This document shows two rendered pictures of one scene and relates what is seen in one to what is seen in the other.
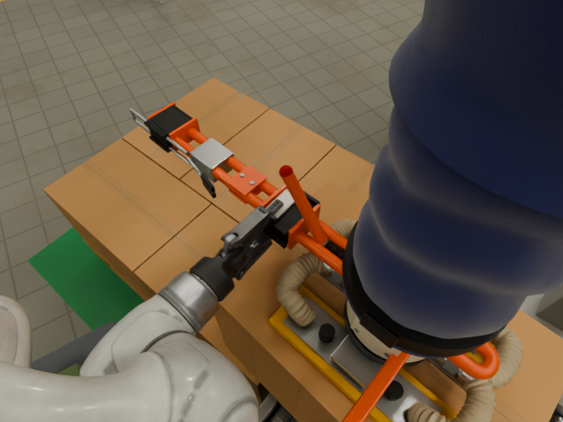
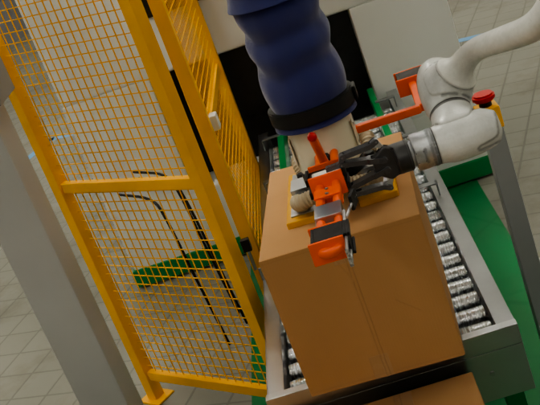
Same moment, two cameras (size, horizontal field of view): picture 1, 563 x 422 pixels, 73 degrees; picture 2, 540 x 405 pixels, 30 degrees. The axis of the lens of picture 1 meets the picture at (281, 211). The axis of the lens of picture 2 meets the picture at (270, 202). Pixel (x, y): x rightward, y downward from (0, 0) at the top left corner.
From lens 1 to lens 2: 2.48 m
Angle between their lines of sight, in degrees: 90
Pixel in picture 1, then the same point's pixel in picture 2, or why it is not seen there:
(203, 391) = (430, 63)
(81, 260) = not seen: outside the picture
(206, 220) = not seen: outside the picture
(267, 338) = (407, 190)
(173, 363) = (434, 67)
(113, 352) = (469, 109)
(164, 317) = (436, 119)
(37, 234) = not seen: outside the picture
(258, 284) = (384, 211)
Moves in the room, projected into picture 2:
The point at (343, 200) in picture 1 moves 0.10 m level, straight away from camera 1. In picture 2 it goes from (270, 247) to (235, 265)
